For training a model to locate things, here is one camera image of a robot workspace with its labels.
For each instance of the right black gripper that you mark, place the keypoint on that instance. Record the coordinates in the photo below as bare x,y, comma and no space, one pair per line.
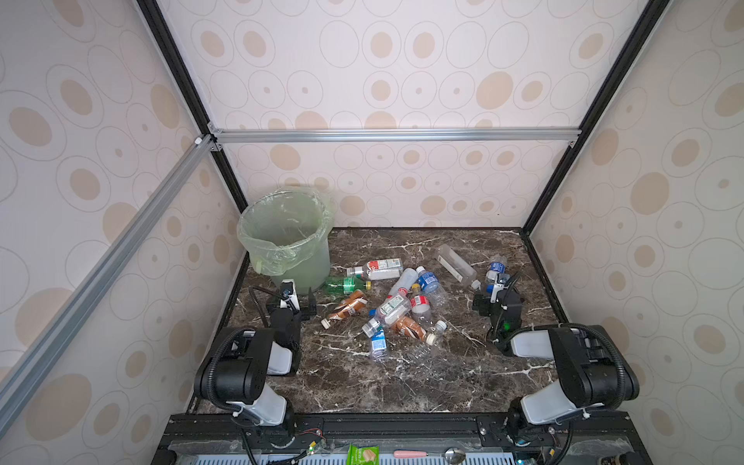
500,299

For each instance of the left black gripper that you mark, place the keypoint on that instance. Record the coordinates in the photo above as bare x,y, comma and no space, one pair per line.
305,313

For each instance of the clear rectangular frosted bottle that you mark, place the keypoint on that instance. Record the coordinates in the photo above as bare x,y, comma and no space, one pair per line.
463,272

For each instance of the blue label Pepsi bottle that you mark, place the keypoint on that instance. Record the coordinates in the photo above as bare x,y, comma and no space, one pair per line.
432,288

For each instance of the clear bottle red label yellow cap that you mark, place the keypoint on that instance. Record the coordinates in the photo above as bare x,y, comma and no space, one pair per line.
421,309

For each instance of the blue label white cap bottle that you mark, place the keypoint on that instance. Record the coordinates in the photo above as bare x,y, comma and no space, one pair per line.
496,268

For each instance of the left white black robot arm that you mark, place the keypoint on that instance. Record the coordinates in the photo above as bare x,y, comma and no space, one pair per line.
233,375

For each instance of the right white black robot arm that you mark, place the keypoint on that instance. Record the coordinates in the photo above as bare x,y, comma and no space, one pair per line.
591,370

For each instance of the green bin with plastic liner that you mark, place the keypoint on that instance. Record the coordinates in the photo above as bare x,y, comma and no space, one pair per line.
286,234

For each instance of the green Sprite bottle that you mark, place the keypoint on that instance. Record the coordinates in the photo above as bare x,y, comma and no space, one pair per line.
345,286

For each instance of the brown coffee bottle left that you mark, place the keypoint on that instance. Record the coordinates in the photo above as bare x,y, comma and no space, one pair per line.
354,305

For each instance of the brown coffee bottle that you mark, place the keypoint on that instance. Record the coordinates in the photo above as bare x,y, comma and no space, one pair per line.
354,305
408,327

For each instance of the clear crushed bottle white cap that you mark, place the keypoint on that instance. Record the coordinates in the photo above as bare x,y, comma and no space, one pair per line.
421,343

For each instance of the brown coffee bottle right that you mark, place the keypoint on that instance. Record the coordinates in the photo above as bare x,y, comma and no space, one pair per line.
408,327

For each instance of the white milky bottle red label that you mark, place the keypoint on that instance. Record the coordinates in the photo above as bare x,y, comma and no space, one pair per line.
404,283

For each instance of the small blue label water bottle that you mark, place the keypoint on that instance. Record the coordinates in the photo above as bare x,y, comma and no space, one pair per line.
379,345

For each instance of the clear bottle red green label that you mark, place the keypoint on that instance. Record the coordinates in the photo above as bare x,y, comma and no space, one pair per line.
377,270

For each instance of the metal spoon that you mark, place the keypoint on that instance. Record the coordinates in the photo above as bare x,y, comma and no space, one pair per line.
454,456

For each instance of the green snack packet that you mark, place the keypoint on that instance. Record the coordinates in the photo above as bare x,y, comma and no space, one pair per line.
363,455

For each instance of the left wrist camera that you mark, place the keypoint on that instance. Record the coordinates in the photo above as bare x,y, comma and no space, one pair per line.
288,296

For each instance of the black base frame rail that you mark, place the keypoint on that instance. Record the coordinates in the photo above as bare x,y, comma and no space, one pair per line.
604,438

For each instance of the pink handled tool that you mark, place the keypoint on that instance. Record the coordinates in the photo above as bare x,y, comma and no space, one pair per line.
402,454

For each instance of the horizontal aluminium rail back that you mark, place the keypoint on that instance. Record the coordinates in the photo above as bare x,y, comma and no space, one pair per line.
426,135

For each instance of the diagonal aluminium rail left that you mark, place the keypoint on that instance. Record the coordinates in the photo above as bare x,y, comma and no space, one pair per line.
50,345

